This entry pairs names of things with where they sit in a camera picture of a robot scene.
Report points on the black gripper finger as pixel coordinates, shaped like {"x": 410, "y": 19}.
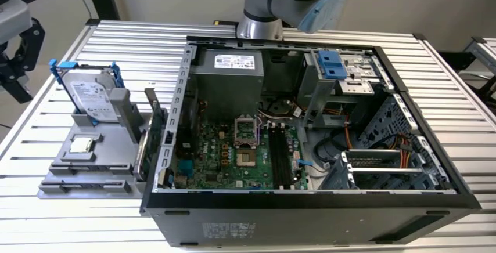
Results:
{"x": 35, "y": 41}

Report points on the hard disk in blue carrier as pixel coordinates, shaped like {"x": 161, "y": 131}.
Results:
{"x": 88, "y": 96}

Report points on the silver CPU chip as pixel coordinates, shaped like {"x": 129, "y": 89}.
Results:
{"x": 82, "y": 145}

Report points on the grey parts rack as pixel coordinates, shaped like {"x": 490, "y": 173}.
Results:
{"x": 113, "y": 137}

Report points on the green graphics card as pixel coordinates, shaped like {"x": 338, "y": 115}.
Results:
{"x": 156, "y": 137}

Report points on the black and yellow tag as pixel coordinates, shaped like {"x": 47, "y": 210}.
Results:
{"x": 223, "y": 23}

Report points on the black case fan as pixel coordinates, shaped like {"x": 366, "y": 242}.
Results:
{"x": 191, "y": 125}

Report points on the silver power supply unit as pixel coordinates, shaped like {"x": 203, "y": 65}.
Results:
{"x": 229, "y": 90}

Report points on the CPU socket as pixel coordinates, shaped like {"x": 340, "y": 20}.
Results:
{"x": 247, "y": 157}

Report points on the round grey case speaker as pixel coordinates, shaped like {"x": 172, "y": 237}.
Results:
{"x": 283, "y": 106}

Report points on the green motherboard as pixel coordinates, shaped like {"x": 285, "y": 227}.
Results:
{"x": 252, "y": 177}

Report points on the blue plastic drive latch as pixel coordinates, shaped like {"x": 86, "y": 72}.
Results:
{"x": 330, "y": 64}

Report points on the black open PC case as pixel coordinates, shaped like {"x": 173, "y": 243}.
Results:
{"x": 272, "y": 224}

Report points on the perforated metal disk bay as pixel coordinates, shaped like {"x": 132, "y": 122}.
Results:
{"x": 388, "y": 113}

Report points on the aluminium slat side table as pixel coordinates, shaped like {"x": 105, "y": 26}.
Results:
{"x": 481, "y": 47}

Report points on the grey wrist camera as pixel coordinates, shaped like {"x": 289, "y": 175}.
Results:
{"x": 14, "y": 18}

